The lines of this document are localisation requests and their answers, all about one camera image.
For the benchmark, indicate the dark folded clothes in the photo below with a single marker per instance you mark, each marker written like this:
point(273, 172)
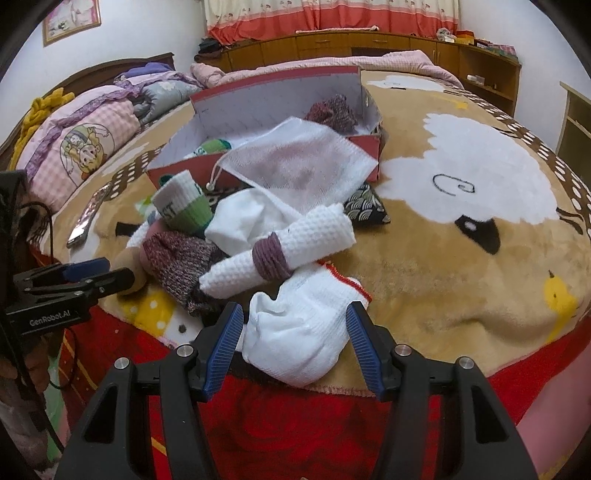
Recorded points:
point(210, 48)

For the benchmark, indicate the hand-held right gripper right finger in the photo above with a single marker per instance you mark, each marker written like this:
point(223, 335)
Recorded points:
point(362, 341)

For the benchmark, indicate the pink checked cartoon pillow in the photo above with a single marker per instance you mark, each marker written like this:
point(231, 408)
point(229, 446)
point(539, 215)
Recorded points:
point(78, 143)

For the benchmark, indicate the yellow cloth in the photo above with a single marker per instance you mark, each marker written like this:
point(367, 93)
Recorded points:
point(44, 108)

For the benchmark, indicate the silver phone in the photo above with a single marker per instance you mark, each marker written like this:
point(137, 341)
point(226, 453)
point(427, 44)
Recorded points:
point(87, 217)

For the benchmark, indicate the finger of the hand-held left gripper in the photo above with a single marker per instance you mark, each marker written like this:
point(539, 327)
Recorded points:
point(85, 269)
point(111, 280)

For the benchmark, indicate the white knit glove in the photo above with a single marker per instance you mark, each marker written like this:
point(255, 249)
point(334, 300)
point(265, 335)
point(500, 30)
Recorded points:
point(295, 332)

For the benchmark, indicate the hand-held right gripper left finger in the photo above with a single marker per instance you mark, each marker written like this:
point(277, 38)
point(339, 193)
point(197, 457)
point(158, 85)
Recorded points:
point(226, 341)

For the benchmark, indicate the wooden cabinet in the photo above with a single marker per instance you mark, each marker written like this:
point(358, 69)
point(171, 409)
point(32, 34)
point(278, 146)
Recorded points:
point(323, 46)

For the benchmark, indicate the white waffle towel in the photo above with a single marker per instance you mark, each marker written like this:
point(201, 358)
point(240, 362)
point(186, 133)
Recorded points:
point(318, 230)

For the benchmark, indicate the green and white sock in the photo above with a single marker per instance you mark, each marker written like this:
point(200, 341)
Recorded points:
point(178, 194)

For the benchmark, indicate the dark wave-pattern pouch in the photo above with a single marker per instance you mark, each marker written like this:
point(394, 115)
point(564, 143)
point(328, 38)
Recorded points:
point(367, 207)

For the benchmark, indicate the lilac ruffled pillow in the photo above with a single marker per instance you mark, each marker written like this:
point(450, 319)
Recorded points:
point(97, 94)

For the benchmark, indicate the red cardboard box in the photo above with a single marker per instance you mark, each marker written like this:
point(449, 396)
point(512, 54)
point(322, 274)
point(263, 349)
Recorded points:
point(277, 92)

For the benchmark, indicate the framed wall picture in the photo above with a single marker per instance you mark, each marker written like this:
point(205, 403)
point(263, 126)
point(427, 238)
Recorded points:
point(69, 23)

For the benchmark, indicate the small white box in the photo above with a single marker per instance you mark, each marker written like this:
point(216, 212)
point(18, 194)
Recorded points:
point(475, 78)

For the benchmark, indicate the cream and red curtain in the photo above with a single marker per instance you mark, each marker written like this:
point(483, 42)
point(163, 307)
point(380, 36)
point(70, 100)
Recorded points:
point(323, 18)

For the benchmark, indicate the white soft toy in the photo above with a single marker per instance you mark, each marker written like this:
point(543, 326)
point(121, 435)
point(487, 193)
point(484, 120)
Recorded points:
point(445, 33)

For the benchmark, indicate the green cuffed sock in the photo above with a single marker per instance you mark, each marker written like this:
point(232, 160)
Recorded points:
point(212, 146)

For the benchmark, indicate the light wooden shelf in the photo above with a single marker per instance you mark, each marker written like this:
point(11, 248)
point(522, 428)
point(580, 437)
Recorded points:
point(577, 120)

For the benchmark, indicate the pink sock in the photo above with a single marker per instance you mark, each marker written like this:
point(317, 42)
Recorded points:
point(134, 272)

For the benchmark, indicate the dark wooden headboard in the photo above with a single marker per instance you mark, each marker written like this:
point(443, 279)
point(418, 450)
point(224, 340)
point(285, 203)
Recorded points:
point(92, 74)

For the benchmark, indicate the row of colourful boxes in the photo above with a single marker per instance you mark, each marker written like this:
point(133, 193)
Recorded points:
point(498, 46)

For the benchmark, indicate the pink quilt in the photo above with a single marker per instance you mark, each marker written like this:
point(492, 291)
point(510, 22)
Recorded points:
point(406, 60)

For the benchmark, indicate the white mesh bag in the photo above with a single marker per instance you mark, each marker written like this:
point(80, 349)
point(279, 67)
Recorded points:
point(300, 161)

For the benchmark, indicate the grey quilt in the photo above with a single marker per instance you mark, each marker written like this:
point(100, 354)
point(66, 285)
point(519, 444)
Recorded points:
point(161, 92)

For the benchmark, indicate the purple cloth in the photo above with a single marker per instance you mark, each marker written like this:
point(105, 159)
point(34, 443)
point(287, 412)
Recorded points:
point(152, 69)

